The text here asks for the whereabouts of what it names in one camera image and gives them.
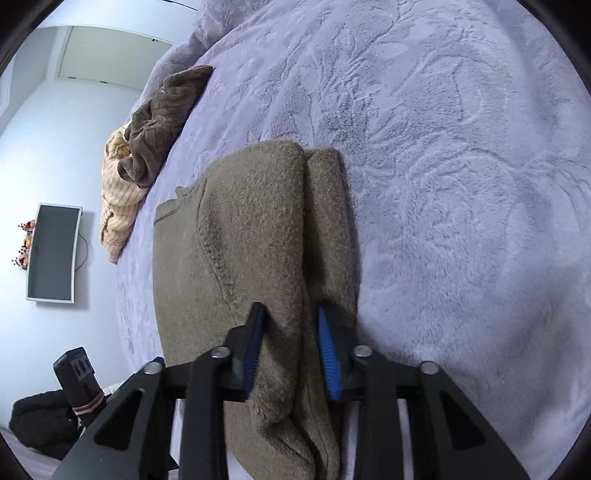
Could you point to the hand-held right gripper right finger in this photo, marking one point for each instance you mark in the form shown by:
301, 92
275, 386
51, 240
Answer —
330, 355

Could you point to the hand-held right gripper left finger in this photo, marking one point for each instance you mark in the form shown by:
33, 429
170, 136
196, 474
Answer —
251, 355

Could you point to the tan knit sweater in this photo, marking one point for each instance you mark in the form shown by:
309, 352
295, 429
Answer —
258, 221

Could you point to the black cloth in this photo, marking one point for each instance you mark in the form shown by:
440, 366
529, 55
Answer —
41, 424

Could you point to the orange flower decoration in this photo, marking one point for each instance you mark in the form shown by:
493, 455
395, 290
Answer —
27, 240

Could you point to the cream striped sweater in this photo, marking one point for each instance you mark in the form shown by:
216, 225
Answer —
120, 207

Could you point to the lavender plush blanket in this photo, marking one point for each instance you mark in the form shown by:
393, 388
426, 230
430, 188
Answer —
438, 184

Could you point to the dark brown knit sweater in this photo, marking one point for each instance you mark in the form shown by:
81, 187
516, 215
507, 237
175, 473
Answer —
161, 120

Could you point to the white door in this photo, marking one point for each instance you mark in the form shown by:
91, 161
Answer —
115, 55

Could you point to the wall-mounted flat screen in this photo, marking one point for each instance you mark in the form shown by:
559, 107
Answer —
53, 254

